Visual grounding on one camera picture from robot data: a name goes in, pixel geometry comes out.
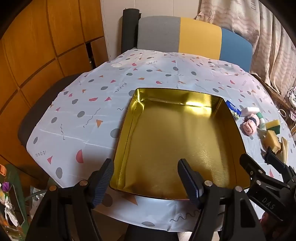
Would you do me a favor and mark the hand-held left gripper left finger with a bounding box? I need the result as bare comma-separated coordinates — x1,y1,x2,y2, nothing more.
28,158,115,241

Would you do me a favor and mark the black rolled mat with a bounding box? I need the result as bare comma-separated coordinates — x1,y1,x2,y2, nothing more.
121,9,141,54

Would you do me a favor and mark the green bottle white cap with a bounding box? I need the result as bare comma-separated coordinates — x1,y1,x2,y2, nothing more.
255,112,266,130

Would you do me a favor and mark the tan cloth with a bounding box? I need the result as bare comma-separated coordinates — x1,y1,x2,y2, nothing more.
262,130,281,153

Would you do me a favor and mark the wooden cabinet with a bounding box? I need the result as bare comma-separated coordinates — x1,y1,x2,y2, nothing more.
0,0,109,163

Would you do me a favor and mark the yellow sponge green scourer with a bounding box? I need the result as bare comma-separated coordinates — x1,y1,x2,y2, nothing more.
265,119,281,135

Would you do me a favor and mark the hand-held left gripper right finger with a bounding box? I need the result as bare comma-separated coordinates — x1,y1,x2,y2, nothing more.
178,158,264,241

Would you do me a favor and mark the person's red patterned clothing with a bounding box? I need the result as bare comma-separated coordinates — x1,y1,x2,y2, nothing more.
261,209,296,241

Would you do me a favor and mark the white foam block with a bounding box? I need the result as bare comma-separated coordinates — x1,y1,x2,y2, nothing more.
242,107,259,116

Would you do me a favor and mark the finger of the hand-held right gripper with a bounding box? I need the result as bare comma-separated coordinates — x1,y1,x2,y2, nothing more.
240,153,267,183
265,146,296,184

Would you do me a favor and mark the gold metal tin box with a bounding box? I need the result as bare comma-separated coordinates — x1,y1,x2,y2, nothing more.
109,87,251,200

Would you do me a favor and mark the pink white patterned cloth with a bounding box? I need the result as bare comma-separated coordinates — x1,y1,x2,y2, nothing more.
284,87,296,123

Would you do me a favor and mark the pink towel navy band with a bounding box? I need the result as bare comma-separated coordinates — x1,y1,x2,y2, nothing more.
240,115,260,137

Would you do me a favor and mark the dark grey chair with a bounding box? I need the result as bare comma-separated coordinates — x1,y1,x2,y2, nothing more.
18,74,81,186

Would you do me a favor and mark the clear plastic bag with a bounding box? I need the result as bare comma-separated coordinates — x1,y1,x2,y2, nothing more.
0,185,28,241

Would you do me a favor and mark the brown wooden furniture frame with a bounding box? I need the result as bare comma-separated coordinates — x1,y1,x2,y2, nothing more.
252,74,296,116

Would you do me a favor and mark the dark green board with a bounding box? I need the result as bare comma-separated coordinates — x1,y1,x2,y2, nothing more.
5,163,31,226

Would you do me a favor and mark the grey yellow blue chair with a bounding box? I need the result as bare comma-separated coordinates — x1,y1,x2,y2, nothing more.
136,16,253,73

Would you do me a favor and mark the small blue box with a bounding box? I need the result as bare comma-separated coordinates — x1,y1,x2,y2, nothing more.
225,100,242,120

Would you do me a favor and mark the pink beige curtain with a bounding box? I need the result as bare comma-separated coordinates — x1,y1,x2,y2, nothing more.
196,0,296,98

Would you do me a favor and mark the white patterned tablecloth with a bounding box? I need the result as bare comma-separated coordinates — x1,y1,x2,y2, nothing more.
26,49,296,232

